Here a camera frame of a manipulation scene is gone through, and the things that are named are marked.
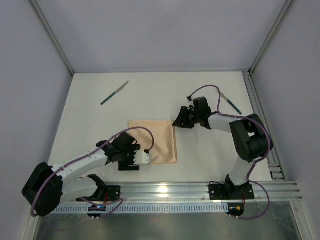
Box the beige cloth napkin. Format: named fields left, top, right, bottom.
left=128, top=120, right=178, bottom=164

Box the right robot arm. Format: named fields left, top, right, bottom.
left=172, top=97, right=273, bottom=200

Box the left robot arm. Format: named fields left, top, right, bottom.
left=22, top=132, right=141, bottom=217

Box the left controller board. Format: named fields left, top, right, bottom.
left=87, top=205, right=107, bottom=220

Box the controller board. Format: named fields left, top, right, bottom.
left=87, top=205, right=107, bottom=220
left=226, top=203, right=245, bottom=218

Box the right controller board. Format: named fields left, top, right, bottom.
left=226, top=203, right=245, bottom=218

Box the green handled fork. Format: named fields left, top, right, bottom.
left=220, top=92, right=243, bottom=115

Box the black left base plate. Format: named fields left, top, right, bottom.
left=102, top=185, right=121, bottom=203

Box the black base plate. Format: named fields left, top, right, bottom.
left=208, top=182, right=255, bottom=201
left=102, top=185, right=121, bottom=203

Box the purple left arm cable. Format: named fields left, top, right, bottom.
left=30, top=126, right=155, bottom=232

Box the green handled knife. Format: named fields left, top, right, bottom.
left=100, top=81, right=129, bottom=106

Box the front aluminium rail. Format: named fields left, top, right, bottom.
left=28, top=181, right=303, bottom=205

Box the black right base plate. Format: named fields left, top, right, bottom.
left=208, top=182, right=255, bottom=201

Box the slotted cable duct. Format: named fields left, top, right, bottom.
left=52, top=202, right=228, bottom=214

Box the aluminium frame rail right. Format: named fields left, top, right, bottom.
left=242, top=70, right=287, bottom=181

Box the right rear aluminium post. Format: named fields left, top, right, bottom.
left=248, top=0, right=296, bottom=75

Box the aluminium post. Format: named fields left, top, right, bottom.
left=248, top=0, right=296, bottom=75
left=28, top=0, right=75, bottom=77

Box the left rear aluminium post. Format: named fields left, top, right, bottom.
left=28, top=0, right=75, bottom=77

